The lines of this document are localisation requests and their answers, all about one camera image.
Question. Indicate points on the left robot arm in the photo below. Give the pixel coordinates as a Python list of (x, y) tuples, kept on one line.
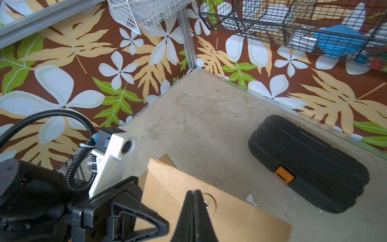
[(36, 202)]

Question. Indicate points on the blue item in basket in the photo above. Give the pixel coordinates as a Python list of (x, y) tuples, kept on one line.
[(339, 40)]

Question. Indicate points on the black tool case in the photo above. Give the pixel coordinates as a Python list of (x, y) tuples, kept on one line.
[(325, 176)]

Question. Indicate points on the white wire basket left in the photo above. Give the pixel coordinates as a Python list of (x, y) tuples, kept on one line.
[(140, 16)]

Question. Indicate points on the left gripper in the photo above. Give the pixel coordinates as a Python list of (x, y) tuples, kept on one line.
[(120, 204)]

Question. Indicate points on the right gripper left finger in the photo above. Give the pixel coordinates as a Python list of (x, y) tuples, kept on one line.
[(184, 231)]

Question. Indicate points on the black wire basket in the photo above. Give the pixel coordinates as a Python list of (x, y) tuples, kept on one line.
[(292, 24)]

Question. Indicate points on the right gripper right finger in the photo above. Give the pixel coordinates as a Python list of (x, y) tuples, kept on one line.
[(203, 229)]

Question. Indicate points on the brown file bag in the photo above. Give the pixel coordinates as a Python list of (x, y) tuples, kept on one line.
[(162, 163), (233, 220)]

